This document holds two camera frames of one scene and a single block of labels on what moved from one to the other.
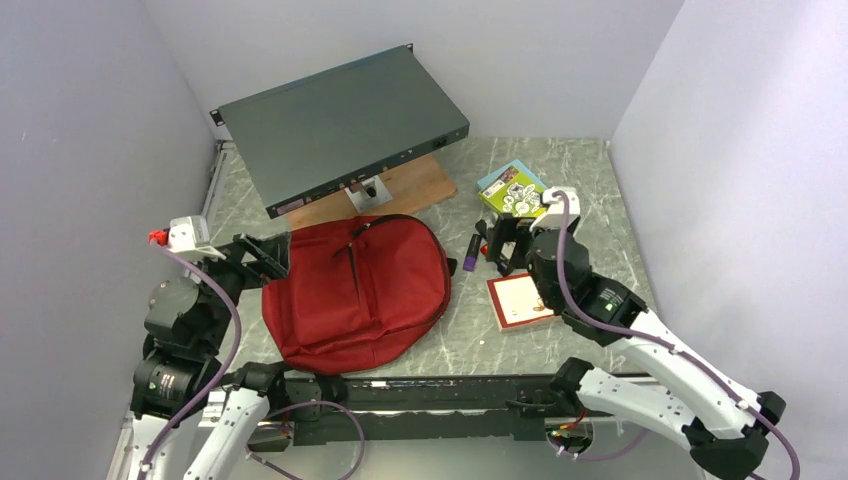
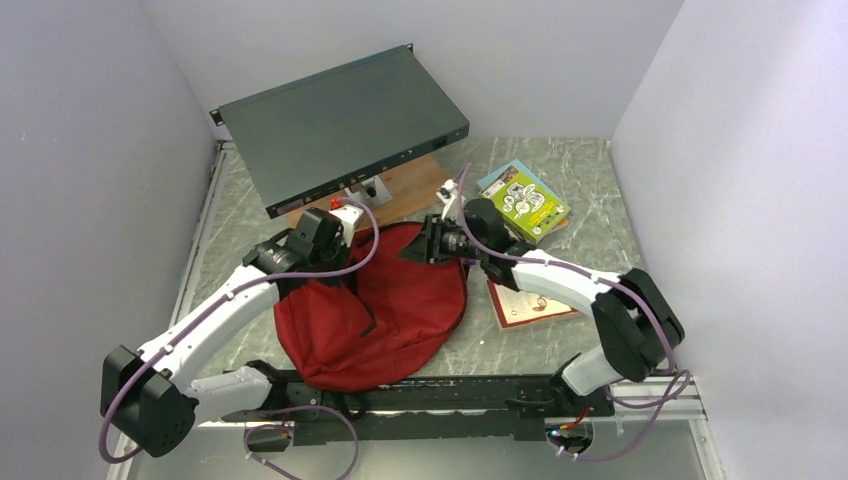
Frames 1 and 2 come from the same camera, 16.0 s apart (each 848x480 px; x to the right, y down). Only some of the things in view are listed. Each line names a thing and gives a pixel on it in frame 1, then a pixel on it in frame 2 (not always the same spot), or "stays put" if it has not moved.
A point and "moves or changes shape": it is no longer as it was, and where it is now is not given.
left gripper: [270, 261] → [338, 245]
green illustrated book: [515, 194] stays put
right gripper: [509, 228] → [427, 246]
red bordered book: [518, 304] stays put
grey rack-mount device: [309, 140] stays put
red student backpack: [359, 294] moves or changes shape
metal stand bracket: [372, 194] stays put
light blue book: [505, 169] stays put
